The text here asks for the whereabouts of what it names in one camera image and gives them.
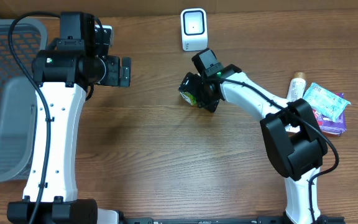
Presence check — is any grey plastic basket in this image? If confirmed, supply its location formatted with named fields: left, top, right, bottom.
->
left=0, top=19, right=37, bottom=182

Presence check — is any white tube gold cap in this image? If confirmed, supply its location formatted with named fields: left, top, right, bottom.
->
left=287, top=72, right=306, bottom=102

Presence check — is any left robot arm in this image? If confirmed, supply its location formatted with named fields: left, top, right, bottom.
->
left=7, top=12, right=131, bottom=224

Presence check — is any teal snack packet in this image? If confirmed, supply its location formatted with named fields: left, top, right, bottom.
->
left=303, top=83, right=351, bottom=122

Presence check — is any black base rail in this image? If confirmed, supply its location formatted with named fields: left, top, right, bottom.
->
left=116, top=216, right=346, bottom=224

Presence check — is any purple snack package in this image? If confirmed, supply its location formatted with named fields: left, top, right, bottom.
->
left=307, top=93, right=347, bottom=136

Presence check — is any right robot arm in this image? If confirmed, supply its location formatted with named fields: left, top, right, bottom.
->
left=178, top=49, right=328, bottom=223

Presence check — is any green juice carton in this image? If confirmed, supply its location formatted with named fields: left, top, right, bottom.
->
left=180, top=91, right=198, bottom=106

